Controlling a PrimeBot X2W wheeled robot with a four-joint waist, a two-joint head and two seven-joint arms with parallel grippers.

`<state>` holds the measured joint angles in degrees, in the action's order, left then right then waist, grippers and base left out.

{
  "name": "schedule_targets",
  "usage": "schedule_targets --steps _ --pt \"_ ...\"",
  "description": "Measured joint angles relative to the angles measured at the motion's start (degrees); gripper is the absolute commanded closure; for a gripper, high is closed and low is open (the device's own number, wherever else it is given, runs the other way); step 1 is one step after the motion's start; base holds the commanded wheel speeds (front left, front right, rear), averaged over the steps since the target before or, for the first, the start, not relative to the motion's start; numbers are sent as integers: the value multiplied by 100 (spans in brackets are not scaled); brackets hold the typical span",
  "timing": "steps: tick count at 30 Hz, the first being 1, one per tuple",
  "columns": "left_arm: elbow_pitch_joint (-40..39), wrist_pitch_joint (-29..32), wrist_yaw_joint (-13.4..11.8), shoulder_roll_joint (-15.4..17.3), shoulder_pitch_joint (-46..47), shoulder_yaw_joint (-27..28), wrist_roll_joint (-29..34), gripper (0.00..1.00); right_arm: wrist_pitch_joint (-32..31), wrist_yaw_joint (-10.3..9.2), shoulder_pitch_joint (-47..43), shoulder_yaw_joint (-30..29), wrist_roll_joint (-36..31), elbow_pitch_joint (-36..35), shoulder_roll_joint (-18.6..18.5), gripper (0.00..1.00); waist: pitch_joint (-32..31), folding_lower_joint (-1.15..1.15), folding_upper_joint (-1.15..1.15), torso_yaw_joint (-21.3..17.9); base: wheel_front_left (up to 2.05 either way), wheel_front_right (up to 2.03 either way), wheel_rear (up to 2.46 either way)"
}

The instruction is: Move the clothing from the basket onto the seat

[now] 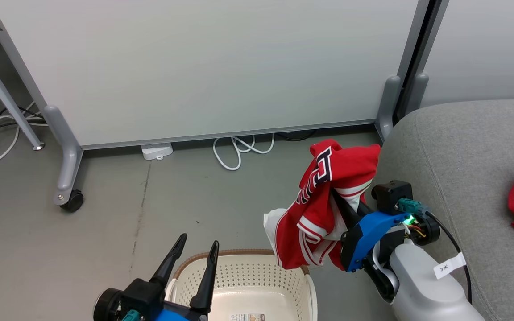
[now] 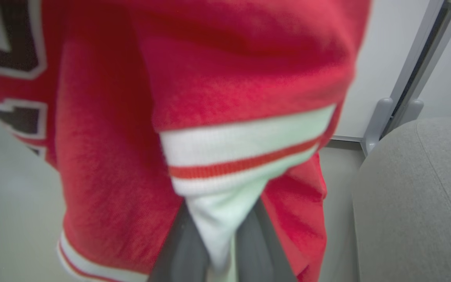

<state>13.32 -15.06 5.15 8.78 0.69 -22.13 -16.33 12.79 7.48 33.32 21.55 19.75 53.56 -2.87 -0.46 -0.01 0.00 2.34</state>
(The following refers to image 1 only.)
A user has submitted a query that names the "red white lettered jersey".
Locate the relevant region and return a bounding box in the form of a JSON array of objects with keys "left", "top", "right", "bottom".
[{"left": 263, "top": 138, "right": 382, "bottom": 272}]

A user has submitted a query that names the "grey fabric sofa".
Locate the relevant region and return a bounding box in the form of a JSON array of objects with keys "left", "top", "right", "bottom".
[{"left": 372, "top": 99, "right": 514, "bottom": 321}]

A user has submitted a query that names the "thin black cable under board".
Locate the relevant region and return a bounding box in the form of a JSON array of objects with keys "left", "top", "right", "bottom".
[{"left": 275, "top": 129, "right": 319, "bottom": 142}]

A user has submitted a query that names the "cream perforated laundry basket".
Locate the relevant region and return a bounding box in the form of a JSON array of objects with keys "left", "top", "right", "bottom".
[{"left": 164, "top": 248, "right": 319, "bottom": 321}]

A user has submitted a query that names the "coiled white cable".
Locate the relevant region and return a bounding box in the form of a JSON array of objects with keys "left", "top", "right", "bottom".
[{"left": 212, "top": 132, "right": 276, "bottom": 172}]

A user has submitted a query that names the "grey partition foot with caster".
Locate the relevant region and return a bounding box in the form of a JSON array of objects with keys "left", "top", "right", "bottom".
[{"left": 43, "top": 105, "right": 84, "bottom": 213}]

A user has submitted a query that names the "grey metal table leg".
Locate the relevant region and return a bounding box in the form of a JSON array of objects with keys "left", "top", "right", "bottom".
[{"left": 0, "top": 35, "right": 46, "bottom": 152}]

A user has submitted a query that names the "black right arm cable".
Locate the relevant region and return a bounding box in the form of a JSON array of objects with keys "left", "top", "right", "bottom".
[{"left": 397, "top": 198, "right": 473, "bottom": 305}]

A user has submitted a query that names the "white paper label tag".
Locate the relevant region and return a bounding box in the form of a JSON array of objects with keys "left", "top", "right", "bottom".
[{"left": 433, "top": 252, "right": 468, "bottom": 280}]

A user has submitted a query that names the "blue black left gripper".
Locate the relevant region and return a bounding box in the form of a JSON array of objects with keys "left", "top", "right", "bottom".
[{"left": 93, "top": 233, "right": 220, "bottom": 321}]

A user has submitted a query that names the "narrow white partition board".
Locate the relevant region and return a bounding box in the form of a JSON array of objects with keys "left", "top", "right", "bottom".
[{"left": 415, "top": 0, "right": 514, "bottom": 109}]

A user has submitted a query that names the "white power adapter box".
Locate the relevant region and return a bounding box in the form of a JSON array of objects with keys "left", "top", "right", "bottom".
[{"left": 141, "top": 142, "right": 174, "bottom": 161}]

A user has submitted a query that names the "large white partition board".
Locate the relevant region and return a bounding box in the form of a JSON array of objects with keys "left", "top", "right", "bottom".
[{"left": 0, "top": 0, "right": 431, "bottom": 151}]

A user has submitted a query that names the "long white floor cable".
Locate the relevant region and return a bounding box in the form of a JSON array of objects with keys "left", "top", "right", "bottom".
[{"left": 0, "top": 101, "right": 49, "bottom": 169}]

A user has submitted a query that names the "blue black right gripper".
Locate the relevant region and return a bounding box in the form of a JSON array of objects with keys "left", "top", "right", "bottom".
[{"left": 330, "top": 190, "right": 441, "bottom": 273}]

